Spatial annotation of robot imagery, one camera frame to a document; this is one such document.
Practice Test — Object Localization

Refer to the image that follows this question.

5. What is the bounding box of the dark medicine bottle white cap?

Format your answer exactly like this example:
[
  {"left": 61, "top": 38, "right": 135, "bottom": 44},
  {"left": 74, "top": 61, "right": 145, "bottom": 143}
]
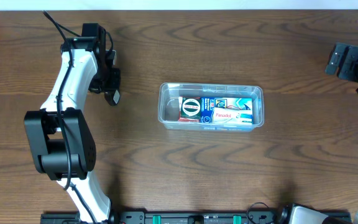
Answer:
[{"left": 104, "top": 90, "right": 121, "bottom": 106}]

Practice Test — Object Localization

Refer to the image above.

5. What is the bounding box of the red Panadol box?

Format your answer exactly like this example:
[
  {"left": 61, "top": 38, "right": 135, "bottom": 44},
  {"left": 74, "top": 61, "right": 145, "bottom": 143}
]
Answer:
[{"left": 177, "top": 96, "right": 198, "bottom": 123}]

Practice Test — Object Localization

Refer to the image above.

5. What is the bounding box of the green round-logo box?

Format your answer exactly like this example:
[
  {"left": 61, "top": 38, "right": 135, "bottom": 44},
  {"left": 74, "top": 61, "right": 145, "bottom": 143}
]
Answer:
[{"left": 179, "top": 96, "right": 203, "bottom": 123}]

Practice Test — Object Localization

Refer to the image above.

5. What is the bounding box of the blue KoolFever box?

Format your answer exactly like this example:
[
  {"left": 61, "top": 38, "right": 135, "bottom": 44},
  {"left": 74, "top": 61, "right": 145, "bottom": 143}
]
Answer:
[{"left": 199, "top": 96, "right": 254, "bottom": 125}]

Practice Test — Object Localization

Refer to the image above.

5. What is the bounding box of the white Panadol box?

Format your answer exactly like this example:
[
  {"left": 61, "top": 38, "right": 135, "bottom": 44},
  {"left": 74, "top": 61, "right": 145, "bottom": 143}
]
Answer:
[{"left": 212, "top": 108, "right": 253, "bottom": 124}]

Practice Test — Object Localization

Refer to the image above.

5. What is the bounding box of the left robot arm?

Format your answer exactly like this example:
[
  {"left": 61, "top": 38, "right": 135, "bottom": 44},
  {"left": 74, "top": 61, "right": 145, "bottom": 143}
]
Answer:
[{"left": 24, "top": 36, "right": 121, "bottom": 223}]

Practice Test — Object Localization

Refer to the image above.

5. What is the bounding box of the clear plastic container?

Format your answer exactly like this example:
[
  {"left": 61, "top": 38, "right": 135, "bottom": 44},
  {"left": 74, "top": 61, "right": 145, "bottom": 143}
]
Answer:
[{"left": 158, "top": 83, "right": 265, "bottom": 132}]

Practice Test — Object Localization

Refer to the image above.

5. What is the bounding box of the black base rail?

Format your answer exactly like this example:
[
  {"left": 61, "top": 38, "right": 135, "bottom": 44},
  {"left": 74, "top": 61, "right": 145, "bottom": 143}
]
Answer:
[{"left": 40, "top": 210, "right": 351, "bottom": 224}]

